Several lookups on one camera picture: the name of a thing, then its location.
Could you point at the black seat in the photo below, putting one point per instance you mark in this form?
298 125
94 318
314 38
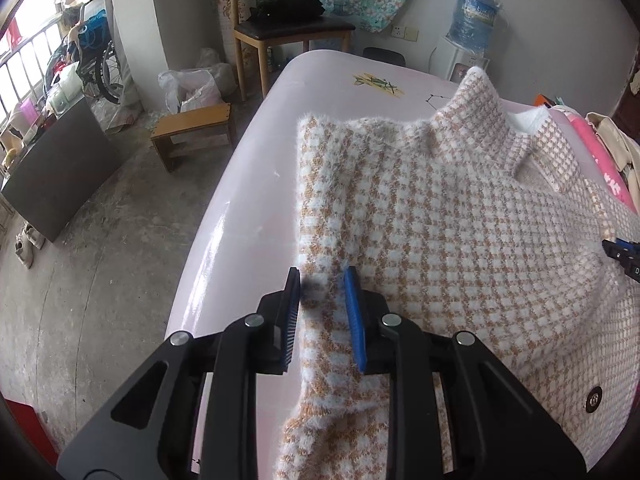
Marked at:
384 56

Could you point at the small wooden stool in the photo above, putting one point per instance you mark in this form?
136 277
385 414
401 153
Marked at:
192 120

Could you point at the white plastic bag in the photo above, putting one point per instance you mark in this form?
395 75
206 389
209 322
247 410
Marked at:
187 90

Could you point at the wooden chair with dark seat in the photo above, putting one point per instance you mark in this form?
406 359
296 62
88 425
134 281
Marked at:
300 27

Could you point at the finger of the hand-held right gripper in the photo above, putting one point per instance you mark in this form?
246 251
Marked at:
627 246
629 266

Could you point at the wheelchair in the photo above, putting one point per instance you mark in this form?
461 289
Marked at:
107 80

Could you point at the hot pink floral blanket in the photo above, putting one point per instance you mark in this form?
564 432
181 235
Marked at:
600 160

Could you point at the wall socket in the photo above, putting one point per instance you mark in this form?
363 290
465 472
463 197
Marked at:
405 33

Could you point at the pink plastic box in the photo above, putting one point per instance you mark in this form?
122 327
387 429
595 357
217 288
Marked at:
27 110

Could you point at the tan white houndstooth sweater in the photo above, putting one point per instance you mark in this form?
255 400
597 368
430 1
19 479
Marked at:
425 210

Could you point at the floral print board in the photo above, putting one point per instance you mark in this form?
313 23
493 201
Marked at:
225 5

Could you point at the red object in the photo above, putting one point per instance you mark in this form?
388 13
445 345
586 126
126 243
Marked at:
25 430

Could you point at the white plastic container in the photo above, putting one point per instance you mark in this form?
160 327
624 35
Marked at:
64 96

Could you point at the brown wooden door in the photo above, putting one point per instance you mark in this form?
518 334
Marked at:
631 90

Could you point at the white water dispenser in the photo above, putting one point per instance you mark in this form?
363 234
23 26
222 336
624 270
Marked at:
452 62

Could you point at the blue water bottle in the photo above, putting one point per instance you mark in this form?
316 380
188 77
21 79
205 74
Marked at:
472 20

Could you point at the pale shoe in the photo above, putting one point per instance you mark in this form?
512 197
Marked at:
35 236
24 255

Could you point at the clear plastic bag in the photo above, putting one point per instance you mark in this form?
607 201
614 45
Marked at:
220 67

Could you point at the black bag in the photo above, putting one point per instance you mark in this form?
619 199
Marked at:
290 7

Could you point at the black board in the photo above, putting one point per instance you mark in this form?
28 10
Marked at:
60 170

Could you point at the metal window railing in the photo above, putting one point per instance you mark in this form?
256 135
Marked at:
30 50

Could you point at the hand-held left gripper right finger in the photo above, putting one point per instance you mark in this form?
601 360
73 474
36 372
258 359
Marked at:
356 325

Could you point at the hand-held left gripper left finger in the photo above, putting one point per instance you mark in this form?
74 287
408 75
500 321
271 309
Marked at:
291 325

